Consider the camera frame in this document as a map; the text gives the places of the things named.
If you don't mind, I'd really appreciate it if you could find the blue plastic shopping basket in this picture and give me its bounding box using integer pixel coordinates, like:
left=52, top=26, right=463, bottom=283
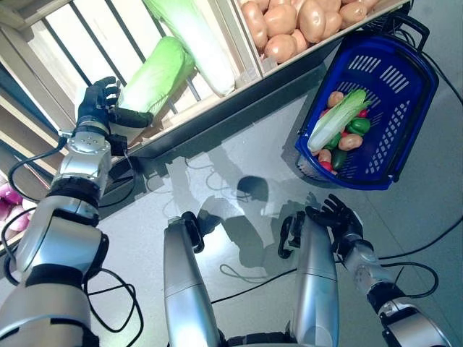
left=294, top=14, right=441, bottom=191

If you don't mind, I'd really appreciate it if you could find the bright green napa cabbage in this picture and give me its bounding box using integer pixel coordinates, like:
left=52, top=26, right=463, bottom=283
left=117, top=35, right=198, bottom=116

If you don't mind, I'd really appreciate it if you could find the green bell pepper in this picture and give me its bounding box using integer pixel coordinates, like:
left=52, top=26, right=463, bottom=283
left=345, top=117, right=372, bottom=137
left=323, top=132, right=343, bottom=151

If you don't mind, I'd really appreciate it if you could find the wooden potato crate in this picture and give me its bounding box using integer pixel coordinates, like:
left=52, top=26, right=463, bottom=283
left=231, top=0, right=402, bottom=79

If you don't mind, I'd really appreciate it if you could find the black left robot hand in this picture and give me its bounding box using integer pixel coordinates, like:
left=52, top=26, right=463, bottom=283
left=77, top=76, right=155, bottom=133

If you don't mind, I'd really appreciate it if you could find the silver left robot leg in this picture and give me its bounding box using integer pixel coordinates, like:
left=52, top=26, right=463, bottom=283
left=162, top=211, right=222, bottom=347

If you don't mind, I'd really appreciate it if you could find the dark robot waist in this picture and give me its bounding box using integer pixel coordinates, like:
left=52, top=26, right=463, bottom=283
left=216, top=330, right=297, bottom=347

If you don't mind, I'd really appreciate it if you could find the silver robot leg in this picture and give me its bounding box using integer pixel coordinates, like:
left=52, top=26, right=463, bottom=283
left=277, top=209, right=341, bottom=347
left=162, top=211, right=222, bottom=347

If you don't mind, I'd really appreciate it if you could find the long pale napa cabbage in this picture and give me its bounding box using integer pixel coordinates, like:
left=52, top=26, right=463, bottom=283
left=143, top=0, right=238, bottom=98

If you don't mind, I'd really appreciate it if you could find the dark green cucumber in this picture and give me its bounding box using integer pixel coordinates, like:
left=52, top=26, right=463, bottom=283
left=331, top=150, right=348, bottom=171

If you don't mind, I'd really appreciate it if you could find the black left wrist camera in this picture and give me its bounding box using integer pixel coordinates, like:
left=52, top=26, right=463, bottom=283
left=107, top=132, right=128, bottom=157

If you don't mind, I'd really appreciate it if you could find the small napa cabbage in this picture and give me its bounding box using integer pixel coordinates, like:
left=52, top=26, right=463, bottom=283
left=307, top=88, right=373, bottom=152

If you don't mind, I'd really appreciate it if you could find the silver right robot leg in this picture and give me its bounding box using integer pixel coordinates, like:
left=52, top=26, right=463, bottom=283
left=277, top=209, right=341, bottom=347

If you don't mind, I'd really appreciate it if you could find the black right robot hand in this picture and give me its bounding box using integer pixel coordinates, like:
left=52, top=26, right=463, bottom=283
left=305, top=194, right=364, bottom=251

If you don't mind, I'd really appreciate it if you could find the wooden black display shelf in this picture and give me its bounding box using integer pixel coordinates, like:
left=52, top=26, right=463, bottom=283
left=0, top=0, right=413, bottom=221

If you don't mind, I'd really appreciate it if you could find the black cable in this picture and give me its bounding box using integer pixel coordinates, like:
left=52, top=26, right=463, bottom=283
left=7, top=132, right=69, bottom=203
left=82, top=267, right=145, bottom=343
left=211, top=267, right=301, bottom=304
left=375, top=216, right=463, bottom=261
left=394, top=7, right=463, bottom=106

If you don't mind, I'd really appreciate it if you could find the wooden slatted cabbage crate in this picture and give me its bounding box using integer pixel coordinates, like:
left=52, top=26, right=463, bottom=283
left=21, top=0, right=265, bottom=147

